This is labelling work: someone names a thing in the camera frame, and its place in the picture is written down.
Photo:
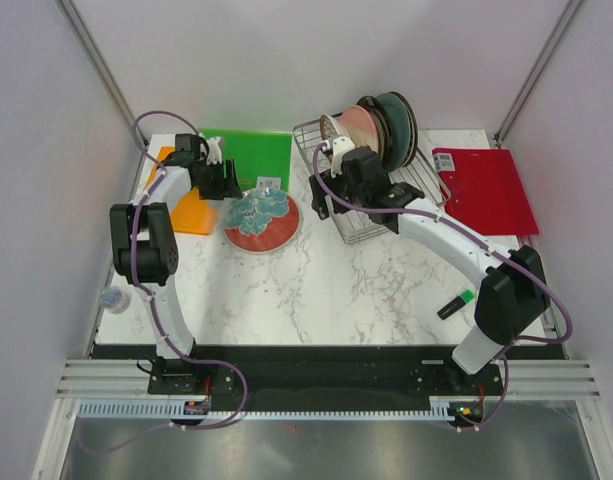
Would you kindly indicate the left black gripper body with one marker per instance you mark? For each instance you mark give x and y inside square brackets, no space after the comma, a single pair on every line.
[212,185]

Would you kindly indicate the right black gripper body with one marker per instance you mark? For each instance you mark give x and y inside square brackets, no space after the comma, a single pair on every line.
[340,185]

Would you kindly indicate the red blue flower plate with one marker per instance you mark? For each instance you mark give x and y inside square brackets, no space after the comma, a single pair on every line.
[262,221]

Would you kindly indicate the brown floral pattern plate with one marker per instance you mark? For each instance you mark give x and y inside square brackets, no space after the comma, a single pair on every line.
[331,129]

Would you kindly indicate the pink beige leaf plate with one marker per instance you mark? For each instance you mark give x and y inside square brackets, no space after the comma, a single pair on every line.
[357,122]

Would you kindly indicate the dark red rimmed beige plate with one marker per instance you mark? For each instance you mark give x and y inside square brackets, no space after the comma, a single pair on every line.
[375,140]

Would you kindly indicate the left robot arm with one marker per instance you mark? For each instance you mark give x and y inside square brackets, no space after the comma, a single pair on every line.
[143,241]

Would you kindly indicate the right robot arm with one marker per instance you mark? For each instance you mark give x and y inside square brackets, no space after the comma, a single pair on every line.
[509,282]

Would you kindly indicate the orange plastic folder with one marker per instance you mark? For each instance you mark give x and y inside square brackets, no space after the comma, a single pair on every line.
[191,214]

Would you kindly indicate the green plastic folder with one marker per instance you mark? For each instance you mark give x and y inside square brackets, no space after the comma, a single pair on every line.
[262,159]

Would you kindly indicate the teal green plate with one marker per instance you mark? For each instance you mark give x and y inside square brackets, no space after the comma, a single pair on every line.
[400,128]

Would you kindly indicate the black gold rimmed plate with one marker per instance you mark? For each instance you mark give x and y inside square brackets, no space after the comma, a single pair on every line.
[383,124]

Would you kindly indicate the dark striped plate behind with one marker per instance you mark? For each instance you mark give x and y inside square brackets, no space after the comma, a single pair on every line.
[413,144]

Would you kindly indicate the red plastic folder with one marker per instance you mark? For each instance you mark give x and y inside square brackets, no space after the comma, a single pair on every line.
[486,192]

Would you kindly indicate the crumpled plastic bottle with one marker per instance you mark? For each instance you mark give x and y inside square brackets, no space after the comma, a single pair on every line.
[114,300]

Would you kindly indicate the black green highlighter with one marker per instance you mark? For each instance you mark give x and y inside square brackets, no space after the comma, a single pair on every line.
[456,304]

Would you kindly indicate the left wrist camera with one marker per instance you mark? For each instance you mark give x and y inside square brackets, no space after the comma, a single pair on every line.
[215,150]

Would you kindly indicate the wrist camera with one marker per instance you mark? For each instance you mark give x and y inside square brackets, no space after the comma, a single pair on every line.
[335,147]
[215,150]

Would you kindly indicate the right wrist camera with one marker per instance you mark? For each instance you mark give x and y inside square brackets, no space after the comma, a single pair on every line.
[335,147]

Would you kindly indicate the metal wire dish rack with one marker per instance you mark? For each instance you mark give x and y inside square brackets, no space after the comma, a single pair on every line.
[355,227]

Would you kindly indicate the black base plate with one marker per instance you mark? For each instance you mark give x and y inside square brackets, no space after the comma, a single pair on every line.
[337,376]

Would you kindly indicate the white cable duct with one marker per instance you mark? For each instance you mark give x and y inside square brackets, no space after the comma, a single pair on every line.
[184,410]

